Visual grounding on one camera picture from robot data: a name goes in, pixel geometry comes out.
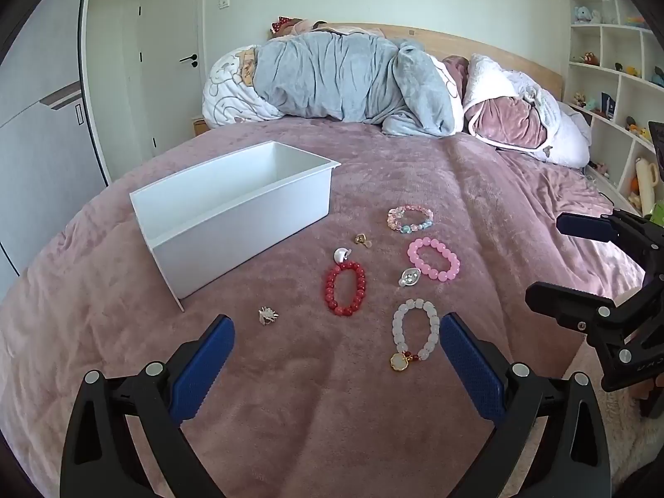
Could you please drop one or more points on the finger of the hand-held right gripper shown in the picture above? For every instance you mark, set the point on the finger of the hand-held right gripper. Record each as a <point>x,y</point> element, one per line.
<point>583,225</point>
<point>560,301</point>

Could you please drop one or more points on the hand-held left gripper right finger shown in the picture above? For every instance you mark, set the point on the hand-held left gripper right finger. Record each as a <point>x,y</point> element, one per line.
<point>472,368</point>

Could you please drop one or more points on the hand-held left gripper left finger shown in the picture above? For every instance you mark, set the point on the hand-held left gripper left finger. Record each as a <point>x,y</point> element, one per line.
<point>205,368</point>

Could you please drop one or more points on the silver leaf brooch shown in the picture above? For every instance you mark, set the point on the silver leaf brooch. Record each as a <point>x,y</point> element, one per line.
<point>268,316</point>

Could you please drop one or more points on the silver oval brooch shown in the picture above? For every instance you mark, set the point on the silver oval brooch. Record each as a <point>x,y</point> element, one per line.
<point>410,275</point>

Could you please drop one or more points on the white rectangular box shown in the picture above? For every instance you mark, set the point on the white rectangular box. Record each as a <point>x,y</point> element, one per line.
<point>233,228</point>

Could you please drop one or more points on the gold earring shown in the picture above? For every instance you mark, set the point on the gold earring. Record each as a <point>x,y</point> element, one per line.
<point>359,239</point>

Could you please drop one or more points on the silver shell charm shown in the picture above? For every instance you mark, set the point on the silver shell charm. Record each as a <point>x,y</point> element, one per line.
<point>341,255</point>

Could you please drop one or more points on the person's right hand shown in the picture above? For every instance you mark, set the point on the person's right hand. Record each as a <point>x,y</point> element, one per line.
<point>652,394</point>

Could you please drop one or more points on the dark panel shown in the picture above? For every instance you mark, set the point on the dark panel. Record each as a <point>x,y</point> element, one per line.
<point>658,145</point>

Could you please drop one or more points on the yellow plush toy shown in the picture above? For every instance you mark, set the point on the yellow plush toy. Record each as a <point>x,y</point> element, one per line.
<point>638,127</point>

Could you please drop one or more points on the pink plush bed blanket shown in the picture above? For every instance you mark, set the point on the pink plush bed blanket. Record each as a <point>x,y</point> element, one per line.
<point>467,192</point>

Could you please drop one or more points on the dark blue card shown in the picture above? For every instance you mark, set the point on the dark blue card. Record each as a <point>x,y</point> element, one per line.
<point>608,105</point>

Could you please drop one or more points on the pink and white quilt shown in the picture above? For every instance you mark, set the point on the pink and white quilt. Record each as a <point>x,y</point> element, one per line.
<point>508,119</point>

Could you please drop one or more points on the brown fox plush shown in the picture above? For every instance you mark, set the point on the brown fox plush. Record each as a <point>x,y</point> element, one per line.
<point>590,58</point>

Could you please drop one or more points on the white shelf unit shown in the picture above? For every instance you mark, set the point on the white shelf unit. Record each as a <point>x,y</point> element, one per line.
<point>607,44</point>

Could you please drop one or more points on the blue elephant plush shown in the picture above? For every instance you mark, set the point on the blue elephant plush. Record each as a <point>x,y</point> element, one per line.
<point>586,14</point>

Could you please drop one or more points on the wooden bedside table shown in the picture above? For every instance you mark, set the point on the wooden bedside table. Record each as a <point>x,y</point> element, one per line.
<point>199,127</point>

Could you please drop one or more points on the cartoon print pillow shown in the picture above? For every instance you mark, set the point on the cartoon print pillow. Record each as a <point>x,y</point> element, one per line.
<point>228,93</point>

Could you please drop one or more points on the grey wardrobe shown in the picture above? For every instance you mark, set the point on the grey wardrobe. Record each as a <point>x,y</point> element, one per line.
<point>41,140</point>

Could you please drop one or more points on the white door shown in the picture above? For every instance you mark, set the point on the white door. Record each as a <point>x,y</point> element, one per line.
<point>171,88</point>

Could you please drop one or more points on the grey blanket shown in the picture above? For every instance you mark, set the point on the grey blanket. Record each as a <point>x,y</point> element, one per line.
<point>332,78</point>

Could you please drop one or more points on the pink pillow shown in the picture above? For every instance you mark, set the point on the pink pillow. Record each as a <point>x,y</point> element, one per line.
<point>311,26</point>

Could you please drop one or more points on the red polka dot bow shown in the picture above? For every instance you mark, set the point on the red polka dot bow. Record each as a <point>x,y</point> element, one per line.
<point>280,25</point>

